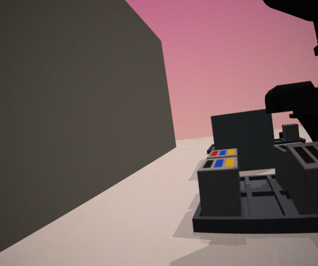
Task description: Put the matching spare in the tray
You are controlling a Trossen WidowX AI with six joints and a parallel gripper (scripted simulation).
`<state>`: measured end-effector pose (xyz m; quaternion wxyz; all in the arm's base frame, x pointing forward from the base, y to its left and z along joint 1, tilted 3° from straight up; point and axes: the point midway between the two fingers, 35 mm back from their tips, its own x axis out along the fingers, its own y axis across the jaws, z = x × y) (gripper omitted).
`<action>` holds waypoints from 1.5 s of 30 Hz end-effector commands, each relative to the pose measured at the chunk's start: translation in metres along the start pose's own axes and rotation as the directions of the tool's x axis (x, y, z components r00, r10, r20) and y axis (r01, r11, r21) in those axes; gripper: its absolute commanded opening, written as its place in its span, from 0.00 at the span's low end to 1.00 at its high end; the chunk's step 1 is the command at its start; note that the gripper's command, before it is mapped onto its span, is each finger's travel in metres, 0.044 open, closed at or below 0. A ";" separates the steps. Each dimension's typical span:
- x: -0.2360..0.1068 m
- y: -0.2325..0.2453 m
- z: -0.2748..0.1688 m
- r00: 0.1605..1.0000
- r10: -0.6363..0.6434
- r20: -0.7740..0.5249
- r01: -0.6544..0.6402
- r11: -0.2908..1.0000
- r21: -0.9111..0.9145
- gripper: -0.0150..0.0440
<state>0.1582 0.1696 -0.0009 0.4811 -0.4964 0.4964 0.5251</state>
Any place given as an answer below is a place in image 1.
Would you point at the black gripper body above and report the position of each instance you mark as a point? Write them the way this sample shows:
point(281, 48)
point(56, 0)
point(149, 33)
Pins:
point(299, 97)

